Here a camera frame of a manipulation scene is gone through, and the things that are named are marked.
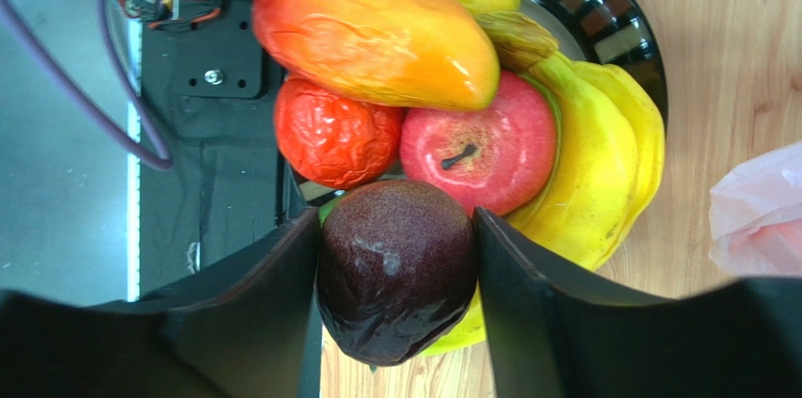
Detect red apple fruit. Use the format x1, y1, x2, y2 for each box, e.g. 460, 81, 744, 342
399, 72, 557, 215

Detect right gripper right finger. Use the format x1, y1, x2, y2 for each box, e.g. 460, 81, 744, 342
474, 209, 801, 397

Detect pink plastic bag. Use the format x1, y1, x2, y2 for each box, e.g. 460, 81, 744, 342
709, 141, 801, 277

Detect dark plum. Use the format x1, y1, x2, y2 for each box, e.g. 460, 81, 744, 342
316, 179, 480, 367

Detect yellow banana bunch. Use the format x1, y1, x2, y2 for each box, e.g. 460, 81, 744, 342
476, 11, 666, 270

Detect dark round plate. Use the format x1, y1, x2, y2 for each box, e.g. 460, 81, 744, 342
291, 0, 670, 211

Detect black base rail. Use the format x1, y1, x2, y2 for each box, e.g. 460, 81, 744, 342
128, 0, 292, 299

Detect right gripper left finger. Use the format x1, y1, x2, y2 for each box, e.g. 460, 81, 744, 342
1, 209, 321, 397

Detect green fruit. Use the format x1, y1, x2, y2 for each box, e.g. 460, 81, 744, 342
318, 193, 488, 358

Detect red tomato fruit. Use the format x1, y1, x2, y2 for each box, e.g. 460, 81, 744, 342
274, 73, 406, 190

